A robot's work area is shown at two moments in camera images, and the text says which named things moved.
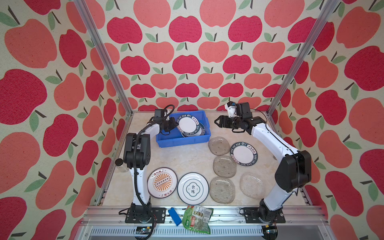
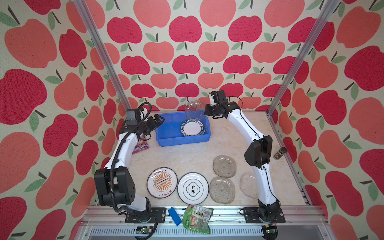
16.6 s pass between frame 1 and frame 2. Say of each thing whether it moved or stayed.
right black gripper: moved
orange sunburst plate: stayed
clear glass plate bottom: stayed
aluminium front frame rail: stayed
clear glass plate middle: stayed
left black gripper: moved
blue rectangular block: stayed
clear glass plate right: stayed
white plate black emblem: stayed
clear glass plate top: moved
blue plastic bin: stayed
